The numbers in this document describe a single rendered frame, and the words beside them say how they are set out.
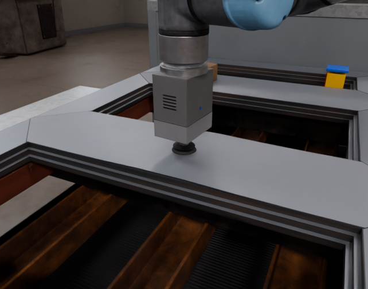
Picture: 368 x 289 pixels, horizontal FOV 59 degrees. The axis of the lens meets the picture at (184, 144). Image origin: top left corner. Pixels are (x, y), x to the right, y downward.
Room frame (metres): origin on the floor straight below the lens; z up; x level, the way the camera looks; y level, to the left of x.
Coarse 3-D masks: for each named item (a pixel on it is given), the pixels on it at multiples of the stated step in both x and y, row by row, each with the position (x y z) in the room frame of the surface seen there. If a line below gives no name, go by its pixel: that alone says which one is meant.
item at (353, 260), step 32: (128, 96) 0.85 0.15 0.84; (224, 96) 0.85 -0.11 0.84; (352, 128) 0.65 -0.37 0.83; (0, 160) 0.49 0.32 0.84; (32, 160) 0.52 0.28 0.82; (64, 160) 0.50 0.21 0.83; (96, 160) 0.48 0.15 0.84; (160, 192) 0.41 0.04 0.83; (192, 192) 0.40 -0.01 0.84; (224, 192) 0.38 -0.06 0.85; (256, 224) 0.35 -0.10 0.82; (288, 224) 0.33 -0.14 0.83; (320, 224) 0.32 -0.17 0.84; (352, 256) 0.28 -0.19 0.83; (352, 288) 0.23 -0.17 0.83
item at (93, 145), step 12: (120, 120) 0.65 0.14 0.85; (132, 120) 0.65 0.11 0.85; (96, 132) 0.58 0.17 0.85; (108, 132) 0.58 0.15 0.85; (120, 132) 0.58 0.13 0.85; (132, 132) 0.58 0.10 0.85; (72, 144) 0.53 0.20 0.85; (84, 144) 0.53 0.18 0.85; (96, 144) 0.53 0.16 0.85; (108, 144) 0.53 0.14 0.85; (84, 156) 0.49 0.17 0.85; (96, 156) 0.49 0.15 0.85
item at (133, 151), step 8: (144, 128) 0.60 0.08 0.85; (152, 128) 0.60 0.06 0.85; (136, 136) 0.56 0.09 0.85; (144, 136) 0.56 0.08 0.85; (152, 136) 0.56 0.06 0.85; (120, 144) 0.53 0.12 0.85; (128, 144) 0.53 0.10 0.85; (136, 144) 0.53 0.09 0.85; (144, 144) 0.53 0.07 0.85; (152, 144) 0.53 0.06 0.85; (160, 144) 0.53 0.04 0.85; (112, 152) 0.50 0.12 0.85; (120, 152) 0.50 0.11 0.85; (128, 152) 0.50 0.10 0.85; (136, 152) 0.50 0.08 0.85; (144, 152) 0.50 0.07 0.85; (152, 152) 0.50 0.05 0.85; (104, 160) 0.47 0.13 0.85; (112, 160) 0.47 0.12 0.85; (120, 160) 0.47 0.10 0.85; (128, 160) 0.47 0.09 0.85; (136, 160) 0.47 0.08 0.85; (144, 160) 0.47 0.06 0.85; (136, 168) 0.44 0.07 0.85
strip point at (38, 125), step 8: (80, 112) 0.70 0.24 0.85; (32, 120) 0.65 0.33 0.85; (40, 120) 0.65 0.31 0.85; (48, 120) 0.65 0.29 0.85; (56, 120) 0.65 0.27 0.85; (64, 120) 0.65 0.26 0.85; (32, 128) 0.60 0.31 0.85; (40, 128) 0.60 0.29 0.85; (48, 128) 0.60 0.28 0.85; (32, 136) 0.57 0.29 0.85
